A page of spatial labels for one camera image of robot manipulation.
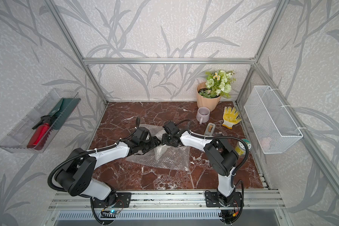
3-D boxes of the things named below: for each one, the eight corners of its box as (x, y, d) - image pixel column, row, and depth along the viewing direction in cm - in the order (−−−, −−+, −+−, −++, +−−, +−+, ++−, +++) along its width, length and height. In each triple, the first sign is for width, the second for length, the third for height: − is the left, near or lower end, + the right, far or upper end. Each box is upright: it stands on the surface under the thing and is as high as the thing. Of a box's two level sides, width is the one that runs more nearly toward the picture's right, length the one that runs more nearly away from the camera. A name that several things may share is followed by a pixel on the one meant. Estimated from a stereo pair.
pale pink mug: (196, 125, 107) (198, 119, 100) (195, 113, 115) (196, 106, 108) (209, 125, 107) (211, 119, 100) (207, 113, 115) (209, 106, 108)
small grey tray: (204, 134, 102) (205, 131, 98) (207, 125, 107) (208, 121, 104) (211, 137, 101) (213, 133, 97) (214, 128, 106) (215, 124, 102)
